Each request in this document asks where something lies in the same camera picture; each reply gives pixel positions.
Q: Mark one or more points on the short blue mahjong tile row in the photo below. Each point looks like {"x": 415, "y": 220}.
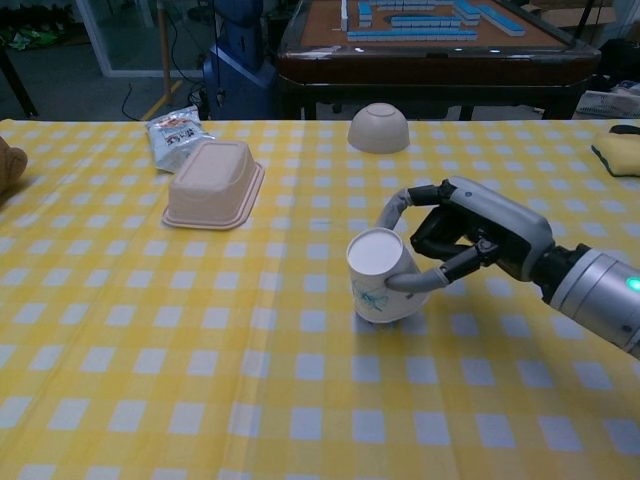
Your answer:
{"x": 425, "y": 21}

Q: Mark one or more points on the yellow white checkered tablecloth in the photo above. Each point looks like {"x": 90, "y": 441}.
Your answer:
{"x": 250, "y": 390}

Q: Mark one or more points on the white mahjong tile column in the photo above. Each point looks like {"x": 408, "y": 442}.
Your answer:
{"x": 345, "y": 15}

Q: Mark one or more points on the white snack bag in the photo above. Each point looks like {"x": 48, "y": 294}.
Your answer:
{"x": 172, "y": 137}

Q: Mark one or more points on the yellow black sponge cloth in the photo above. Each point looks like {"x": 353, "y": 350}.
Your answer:
{"x": 622, "y": 152}

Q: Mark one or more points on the beige round bowl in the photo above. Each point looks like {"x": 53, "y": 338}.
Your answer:
{"x": 378, "y": 130}

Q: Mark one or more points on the black table leg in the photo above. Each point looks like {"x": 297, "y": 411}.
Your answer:
{"x": 20, "y": 82}

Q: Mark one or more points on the wooden pole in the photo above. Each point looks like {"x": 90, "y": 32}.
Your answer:
{"x": 164, "y": 50}

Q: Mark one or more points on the white printed paper cup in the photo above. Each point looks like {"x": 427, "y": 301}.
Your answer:
{"x": 375, "y": 260}

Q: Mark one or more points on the blue machine base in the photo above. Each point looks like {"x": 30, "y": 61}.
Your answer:
{"x": 245, "y": 65}

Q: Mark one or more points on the white printed box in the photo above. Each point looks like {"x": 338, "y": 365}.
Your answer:
{"x": 607, "y": 102}

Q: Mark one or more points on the green packages pile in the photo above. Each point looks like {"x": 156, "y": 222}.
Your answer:
{"x": 30, "y": 37}

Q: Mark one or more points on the beige rectangular plastic container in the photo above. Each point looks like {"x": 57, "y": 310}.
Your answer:
{"x": 212, "y": 185}

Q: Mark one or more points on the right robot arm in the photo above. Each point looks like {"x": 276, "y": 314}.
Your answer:
{"x": 595, "y": 295}

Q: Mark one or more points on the long blue mahjong tile row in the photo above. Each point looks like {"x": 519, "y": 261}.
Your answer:
{"x": 410, "y": 35}

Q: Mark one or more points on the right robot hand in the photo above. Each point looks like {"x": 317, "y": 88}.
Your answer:
{"x": 505, "y": 220}

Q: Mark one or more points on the dark wooden mahjong table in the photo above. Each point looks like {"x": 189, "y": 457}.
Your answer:
{"x": 435, "y": 65}

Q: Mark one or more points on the diagonal blue mahjong tile row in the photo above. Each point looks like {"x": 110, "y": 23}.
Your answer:
{"x": 492, "y": 17}

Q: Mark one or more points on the brown plush toy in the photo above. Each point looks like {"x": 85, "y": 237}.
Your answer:
{"x": 9, "y": 167}

